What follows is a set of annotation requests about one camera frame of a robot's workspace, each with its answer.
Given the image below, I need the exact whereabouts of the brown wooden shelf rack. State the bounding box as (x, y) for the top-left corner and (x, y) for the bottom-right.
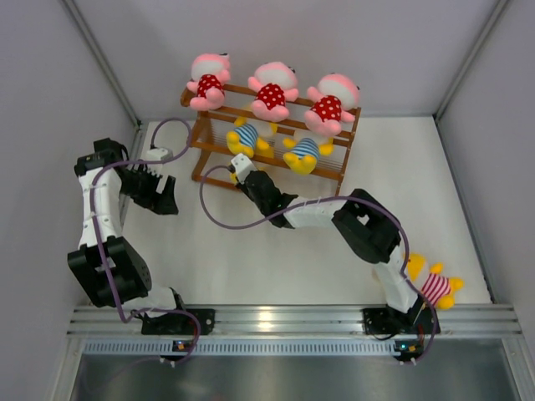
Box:
(191, 105), (361, 194)

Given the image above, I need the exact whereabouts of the aluminium front rail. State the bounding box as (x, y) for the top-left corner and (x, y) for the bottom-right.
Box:
(67, 304), (522, 338)

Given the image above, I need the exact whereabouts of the yellow blue-striped toy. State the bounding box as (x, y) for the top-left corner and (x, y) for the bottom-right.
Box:
(283, 129), (334, 175)
(226, 116), (278, 158)

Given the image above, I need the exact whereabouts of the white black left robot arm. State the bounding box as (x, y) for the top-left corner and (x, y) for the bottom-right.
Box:
(67, 138), (179, 307)

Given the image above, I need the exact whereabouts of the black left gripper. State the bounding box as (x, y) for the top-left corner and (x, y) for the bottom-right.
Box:
(119, 163), (177, 216)

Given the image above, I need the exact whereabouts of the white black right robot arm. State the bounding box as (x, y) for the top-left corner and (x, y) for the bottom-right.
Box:
(237, 170), (425, 332)

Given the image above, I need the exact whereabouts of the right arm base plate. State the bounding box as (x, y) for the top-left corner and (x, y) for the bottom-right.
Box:
(362, 307), (441, 337)

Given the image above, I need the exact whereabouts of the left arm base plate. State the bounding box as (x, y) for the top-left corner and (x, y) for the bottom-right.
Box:
(138, 308), (216, 336)

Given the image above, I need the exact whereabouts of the perforated grey cable duct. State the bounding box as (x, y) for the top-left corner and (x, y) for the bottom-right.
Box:
(81, 338), (509, 356)

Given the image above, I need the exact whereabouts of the pink red-dotted toy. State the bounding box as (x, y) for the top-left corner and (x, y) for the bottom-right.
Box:
(186, 53), (231, 111)
(247, 62), (298, 123)
(304, 73), (360, 137)

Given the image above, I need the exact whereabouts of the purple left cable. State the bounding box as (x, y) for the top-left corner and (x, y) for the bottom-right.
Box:
(89, 117), (202, 364)

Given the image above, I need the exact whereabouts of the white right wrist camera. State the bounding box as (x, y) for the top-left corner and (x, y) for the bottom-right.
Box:
(228, 153), (257, 184)

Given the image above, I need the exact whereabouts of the yellow pink-striped toy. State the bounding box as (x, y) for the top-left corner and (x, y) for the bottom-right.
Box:
(230, 167), (266, 184)
(371, 252), (465, 311)

